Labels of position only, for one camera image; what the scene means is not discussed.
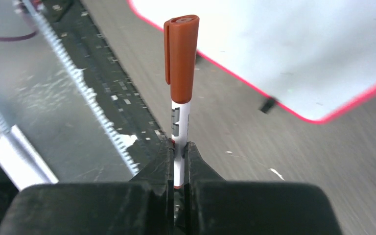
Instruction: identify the black whiteboard foot clip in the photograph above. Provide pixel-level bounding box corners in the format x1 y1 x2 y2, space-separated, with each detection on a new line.
259 97 277 114

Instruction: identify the white whiteboard marker pen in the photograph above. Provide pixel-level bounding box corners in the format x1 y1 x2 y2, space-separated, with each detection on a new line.
171 101 190 188

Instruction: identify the pink-framed whiteboard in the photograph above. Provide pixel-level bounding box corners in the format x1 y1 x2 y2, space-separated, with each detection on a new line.
129 0 376 123

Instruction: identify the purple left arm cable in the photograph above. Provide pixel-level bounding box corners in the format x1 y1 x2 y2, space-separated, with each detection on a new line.
0 0 40 42

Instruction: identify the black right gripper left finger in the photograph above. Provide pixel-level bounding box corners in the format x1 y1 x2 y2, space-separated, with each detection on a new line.
0 140 175 235

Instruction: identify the white slotted cable duct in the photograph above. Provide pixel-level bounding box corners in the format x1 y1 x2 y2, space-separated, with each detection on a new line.
22 0 140 176

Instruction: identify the brown marker cap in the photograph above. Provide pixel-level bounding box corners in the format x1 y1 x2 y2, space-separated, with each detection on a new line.
164 15 200 104

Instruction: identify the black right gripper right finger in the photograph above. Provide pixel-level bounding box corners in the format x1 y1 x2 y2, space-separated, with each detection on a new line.
185 142 342 235

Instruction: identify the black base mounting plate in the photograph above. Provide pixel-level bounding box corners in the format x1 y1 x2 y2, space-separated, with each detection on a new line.
43 0 165 174

